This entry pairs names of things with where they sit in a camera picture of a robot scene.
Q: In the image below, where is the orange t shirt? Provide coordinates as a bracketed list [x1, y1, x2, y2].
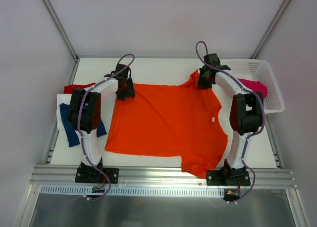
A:
[105, 71, 228, 178]

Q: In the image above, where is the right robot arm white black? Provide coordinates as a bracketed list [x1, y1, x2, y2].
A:
[197, 54, 265, 185]

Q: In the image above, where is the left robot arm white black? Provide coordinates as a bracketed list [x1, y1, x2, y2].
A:
[67, 63, 135, 183]

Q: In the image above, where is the pink t shirt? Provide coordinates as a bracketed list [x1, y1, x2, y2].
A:
[239, 79, 267, 99]

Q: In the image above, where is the white plastic basket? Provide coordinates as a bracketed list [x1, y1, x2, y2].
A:
[220, 58, 285, 114]

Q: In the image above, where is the red folded t shirt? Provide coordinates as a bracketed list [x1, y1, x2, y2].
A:
[63, 83, 95, 94]

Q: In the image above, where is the white folded t shirt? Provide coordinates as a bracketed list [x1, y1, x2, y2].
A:
[56, 93, 74, 132]

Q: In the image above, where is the blue folded t shirt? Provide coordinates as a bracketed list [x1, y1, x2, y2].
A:
[57, 103, 107, 147]

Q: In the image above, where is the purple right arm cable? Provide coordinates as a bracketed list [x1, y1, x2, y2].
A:
[195, 40, 265, 205]

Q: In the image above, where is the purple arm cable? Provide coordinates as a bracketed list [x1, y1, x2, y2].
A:
[76, 54, 136, 200]
[195, 40, 265, 205]

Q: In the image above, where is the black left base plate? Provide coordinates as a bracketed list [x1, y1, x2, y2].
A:
[75, 165, 119, 184]

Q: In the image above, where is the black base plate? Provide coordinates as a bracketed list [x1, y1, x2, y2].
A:
[75, 165, 119, 184]
[206, 170, 251, 187]

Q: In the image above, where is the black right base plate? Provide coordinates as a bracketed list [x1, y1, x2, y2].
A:
[206, 170, 251, 187]

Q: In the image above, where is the white slotted cable duct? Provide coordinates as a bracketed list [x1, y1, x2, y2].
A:
[40, 185, 225, 198]

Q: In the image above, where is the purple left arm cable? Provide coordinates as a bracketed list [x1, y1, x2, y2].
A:
[76, 54, 136, 200]

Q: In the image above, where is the aluminium mounting rail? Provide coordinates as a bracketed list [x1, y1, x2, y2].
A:
[29, 165, 299, 189]

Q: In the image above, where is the right aluminium frame post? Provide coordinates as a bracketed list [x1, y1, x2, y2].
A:
[250, 0, 292, 59]

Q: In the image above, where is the aluminium frame post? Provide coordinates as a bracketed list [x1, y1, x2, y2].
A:
[250, 0, 292, 59]
[37, 0, 79, 61]

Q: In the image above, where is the left aluminium frame post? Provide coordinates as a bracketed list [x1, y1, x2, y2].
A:
[37, 0, 79, 61]

